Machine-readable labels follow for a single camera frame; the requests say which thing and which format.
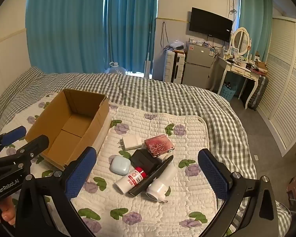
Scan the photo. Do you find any white louvered wardrobe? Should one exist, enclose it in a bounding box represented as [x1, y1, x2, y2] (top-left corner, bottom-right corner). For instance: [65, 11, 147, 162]
[258, 17, 296, 157]

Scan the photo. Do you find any white plug-in device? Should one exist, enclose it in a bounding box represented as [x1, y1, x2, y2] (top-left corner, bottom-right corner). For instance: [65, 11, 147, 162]
[145, 165, 177, 203]

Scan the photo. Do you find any white floral quilted mat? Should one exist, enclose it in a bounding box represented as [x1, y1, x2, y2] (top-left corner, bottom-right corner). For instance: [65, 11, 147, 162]
[0, 94, 233, 237]

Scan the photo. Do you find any blue plastic basket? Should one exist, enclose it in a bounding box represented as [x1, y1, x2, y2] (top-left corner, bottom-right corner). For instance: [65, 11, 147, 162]
[221, 83, 237, 100]

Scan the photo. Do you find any hanging wall cable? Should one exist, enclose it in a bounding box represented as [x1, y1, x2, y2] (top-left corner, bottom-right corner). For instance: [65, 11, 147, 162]
[162, 22, 171, 53]

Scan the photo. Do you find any white oval mirror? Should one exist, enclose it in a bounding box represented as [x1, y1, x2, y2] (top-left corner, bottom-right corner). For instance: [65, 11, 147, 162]
[230, 27, 252, 57]

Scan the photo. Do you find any white charger adapter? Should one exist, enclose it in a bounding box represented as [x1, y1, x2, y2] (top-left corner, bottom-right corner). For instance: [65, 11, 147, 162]
[118, 136, 143, 150]

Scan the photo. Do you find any light blue earbud case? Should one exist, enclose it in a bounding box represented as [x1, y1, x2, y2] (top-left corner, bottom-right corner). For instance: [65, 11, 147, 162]
[110, 155, 131, 176]

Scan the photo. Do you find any white dressing table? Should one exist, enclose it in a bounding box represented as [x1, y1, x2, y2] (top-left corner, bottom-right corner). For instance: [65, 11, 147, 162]
[210, 55, 264, 109]

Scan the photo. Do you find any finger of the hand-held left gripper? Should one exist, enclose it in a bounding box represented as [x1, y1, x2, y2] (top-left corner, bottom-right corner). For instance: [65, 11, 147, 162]
[0, 126, 27, 153]
[0, 135, 50, 169]

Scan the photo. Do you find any small cardboard box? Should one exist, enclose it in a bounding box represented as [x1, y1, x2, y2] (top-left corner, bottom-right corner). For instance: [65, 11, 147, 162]
[254, 60, 268, 73]

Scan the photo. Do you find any grey checked bed sheet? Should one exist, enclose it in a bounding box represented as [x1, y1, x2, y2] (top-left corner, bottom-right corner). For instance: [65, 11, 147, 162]
[0, 67, 291, 237]

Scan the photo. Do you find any dark suitcase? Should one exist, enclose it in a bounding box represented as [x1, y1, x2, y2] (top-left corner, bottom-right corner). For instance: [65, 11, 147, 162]
[248, 75, 269, 111]

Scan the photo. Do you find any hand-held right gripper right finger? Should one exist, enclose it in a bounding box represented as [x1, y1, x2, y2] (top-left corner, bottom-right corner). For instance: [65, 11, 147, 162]
[198, 149, 279, 237]

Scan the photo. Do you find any person's left hand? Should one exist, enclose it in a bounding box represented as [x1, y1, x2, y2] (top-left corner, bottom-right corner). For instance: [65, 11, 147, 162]
[0, 197, 16, 225]

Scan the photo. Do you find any white upright mop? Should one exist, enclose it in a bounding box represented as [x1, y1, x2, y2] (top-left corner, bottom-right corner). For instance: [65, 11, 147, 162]
[144, 17, 153, 79]

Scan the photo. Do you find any black wall television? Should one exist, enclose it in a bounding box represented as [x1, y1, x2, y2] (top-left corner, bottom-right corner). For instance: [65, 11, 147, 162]
[189, 7, 233, 43]

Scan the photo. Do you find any brown embossed book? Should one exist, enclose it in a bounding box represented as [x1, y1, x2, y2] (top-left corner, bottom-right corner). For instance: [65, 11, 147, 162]
[144, 134, 175, 162]

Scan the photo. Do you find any clear water jug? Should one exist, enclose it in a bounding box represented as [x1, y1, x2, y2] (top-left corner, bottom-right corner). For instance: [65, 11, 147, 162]
[106, 62, 126, 75]

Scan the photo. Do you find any black box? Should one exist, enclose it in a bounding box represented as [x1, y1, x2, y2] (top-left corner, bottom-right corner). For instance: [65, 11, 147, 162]
[131, 149, 161, 176]

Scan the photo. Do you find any blue curtain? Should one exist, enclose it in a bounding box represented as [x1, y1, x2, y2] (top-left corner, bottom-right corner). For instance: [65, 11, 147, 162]
[25, 0, 106, 74]
[238, 0, 273, 62]
[104, 0, 159, 72]

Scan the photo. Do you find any black remote control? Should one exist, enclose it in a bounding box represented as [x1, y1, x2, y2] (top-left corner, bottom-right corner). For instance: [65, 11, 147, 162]
[128, 155, 174, 197]

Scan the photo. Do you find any grey small fridge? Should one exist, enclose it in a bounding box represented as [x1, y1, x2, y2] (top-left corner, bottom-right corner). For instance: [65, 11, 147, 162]
[182, 42, 216, 89]

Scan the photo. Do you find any white suitcase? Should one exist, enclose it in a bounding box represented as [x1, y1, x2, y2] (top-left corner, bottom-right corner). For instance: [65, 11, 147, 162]
[163, 50, 187, 84]

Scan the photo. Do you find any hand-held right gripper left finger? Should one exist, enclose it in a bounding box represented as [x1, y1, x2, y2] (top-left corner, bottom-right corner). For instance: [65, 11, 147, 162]
[15, 146, 98, 237]

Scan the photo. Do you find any white bottle red label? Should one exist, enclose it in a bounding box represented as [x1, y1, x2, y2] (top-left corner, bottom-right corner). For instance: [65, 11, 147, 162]
[114, 166, 147, 194]

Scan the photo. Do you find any clear plastic bag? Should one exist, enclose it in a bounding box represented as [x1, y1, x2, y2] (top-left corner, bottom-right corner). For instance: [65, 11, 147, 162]
[169, 39, 188, 51]

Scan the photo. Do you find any brown cardboard box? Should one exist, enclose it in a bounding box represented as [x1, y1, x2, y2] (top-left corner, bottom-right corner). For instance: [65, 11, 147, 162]
[25, 89, 112, 171]

